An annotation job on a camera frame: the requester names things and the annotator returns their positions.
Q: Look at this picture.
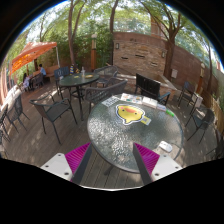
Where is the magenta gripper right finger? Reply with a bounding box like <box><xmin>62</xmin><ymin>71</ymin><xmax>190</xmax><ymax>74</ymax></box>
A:
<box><xmin>133</xmin><ymin>143</ymin><xmax>160</xmax><ymax>185</ymax></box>

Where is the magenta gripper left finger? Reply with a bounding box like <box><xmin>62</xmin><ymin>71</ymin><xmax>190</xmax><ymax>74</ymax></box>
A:
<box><xmin>65</xmin><ymin>143</ymin><xmax>92</xmax><ymax>185</ymax></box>

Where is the white computer mouse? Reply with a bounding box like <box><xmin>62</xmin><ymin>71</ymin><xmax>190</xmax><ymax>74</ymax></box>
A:
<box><xmin>159</xmin><ymin>141</ymin><xmax>172</xmax><ymax>153</ymax></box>

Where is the round glass patio table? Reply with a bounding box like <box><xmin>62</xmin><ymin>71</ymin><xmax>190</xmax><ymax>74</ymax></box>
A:
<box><xmin>87</xmin><ymin>95</ymin><xmax>183</xmax><ymax>173</ymax></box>

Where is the green small object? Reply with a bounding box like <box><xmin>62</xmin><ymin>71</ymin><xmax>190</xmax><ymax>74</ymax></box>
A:
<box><xmin>166</xmin><ymin>109</ymin><xmax>174</xmax><ymax>117</ymax></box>

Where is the white book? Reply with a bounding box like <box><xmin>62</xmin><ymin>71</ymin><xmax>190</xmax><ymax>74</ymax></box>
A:
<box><xmin>142</xmin><ymin>97</ymin><xmax>158</xmax><ymax>108</ymax></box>

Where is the dark armchair left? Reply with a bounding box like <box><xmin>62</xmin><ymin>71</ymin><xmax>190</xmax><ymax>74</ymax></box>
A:
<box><xmin>30</xmin><ymin>94</ymin><xmax>77</xmax><ymax>142</ymax></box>

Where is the dark wicker chair near table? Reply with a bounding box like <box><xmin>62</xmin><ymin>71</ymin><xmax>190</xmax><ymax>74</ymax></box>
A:
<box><xmin>85</xmin><ymin>79</ymin><xmax>127</xmax><ymax>109</ymax></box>

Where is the colourful flat box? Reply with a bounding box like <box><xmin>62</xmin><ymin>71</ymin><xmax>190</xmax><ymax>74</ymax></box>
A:
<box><xmin>121</xmin><ymin>93</ymin><xmax>142</xmax><ymax>104</ymax></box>

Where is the white patterned booklet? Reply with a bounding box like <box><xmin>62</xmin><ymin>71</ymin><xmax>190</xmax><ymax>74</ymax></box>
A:
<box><xmin>102</xmin><ymin>96</ymin><xmax>119</xmax><ymax>107</ymax></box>

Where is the black bench chair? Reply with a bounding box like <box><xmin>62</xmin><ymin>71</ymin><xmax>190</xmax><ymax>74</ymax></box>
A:
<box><xmin>135</xmin><ymin>73</ymin><xmax>170</xmax><ymax>105</ymax></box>

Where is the dark chair left edge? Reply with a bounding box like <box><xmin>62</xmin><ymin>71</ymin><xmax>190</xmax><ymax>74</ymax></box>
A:
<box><xmin>6</xmin><ymin>96</ymin><xmax>28</xmax><ymax>125</ymax></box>

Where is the dark round far table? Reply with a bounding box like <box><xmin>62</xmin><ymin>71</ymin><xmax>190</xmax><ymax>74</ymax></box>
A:
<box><xmin>58</xmin><ymin>73</ymin><xmax>99</xmax><ymax>116</ymax></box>

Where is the dark chair far right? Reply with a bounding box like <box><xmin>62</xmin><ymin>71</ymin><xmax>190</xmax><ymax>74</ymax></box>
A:
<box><xmin>178</xmin><ymin>81</ymin><xmax>195</xmax><ymax>104</ymax></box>

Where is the blue chair far left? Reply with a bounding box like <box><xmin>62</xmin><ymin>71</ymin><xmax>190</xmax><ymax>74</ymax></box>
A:
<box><xmin>54</xmin><ymin>67</ymin><xmax>69</xmax><ymax>94</ymax></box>

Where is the dark chair behind far table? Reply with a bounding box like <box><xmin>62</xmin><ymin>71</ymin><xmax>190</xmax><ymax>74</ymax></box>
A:
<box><xmin>94</xmin><ymin>65</ymin><xmax>118</xmax><ymax>84</ymax></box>

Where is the seated person blue shirt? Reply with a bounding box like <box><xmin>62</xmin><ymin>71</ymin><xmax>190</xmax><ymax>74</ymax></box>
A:
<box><xmin>39</xmin><ymin>64</ymin><xmax>46</xmax><ymax>77</ymax></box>

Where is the orange canopy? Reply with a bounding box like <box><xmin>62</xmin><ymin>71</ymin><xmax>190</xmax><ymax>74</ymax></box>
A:
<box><xmin>10</xmin><ymin>42</ymin><xmax>57</xmax><ymax>74</ymax></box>

